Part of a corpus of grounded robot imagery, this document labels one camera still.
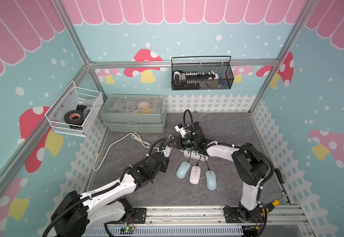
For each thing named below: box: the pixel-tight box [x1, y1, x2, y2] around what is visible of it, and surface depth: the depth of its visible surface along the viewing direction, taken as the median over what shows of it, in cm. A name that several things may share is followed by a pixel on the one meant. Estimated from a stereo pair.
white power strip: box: [183, 149, 209, 162], surface depth 94 cm
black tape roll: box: [64, 110, 85, 126], surface depth 70 cm
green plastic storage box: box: [100, 93, 168, 133], surface depth 101 cm
